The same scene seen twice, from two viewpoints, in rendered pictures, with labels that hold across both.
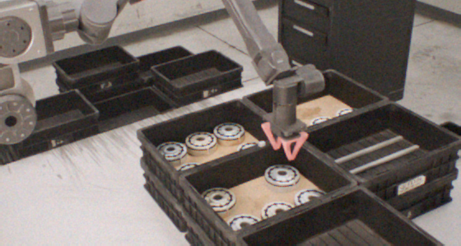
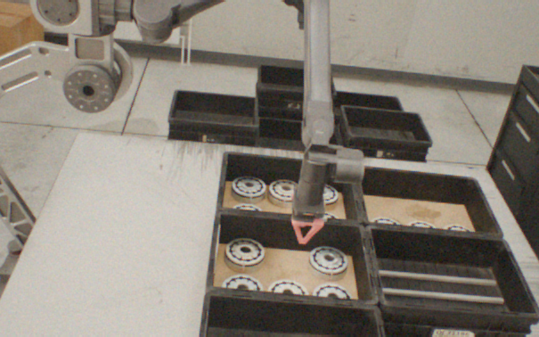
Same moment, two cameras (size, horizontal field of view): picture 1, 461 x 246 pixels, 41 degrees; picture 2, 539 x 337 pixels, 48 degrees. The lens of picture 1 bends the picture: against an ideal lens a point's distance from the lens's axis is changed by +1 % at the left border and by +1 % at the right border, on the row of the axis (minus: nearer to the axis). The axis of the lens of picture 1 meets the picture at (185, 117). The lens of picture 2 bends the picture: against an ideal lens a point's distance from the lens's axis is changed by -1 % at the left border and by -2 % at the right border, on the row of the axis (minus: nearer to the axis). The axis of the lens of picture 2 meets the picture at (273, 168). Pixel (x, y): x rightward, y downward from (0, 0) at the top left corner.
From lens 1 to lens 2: 0.61 m
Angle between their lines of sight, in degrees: 19
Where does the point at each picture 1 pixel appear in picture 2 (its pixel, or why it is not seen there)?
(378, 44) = not seen: outside the picture
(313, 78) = (350, 166)
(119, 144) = not seen: hidden behind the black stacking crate
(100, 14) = (149, 12)
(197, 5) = (464, 68)
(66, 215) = (134, 203)
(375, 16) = not seen: outside the picture
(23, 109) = (102, 84)
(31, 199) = (122, 176)
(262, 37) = (316, 99)
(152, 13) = (412, 59)
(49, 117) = (222, 114)
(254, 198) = (285, 269)
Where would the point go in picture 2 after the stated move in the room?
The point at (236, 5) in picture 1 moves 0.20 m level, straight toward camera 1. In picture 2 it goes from (309, 55) to (259, 84)
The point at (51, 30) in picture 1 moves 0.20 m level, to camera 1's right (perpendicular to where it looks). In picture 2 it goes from (99, 12) to (178, 36)
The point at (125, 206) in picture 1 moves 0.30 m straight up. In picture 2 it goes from (189, 220) to (193, 138)
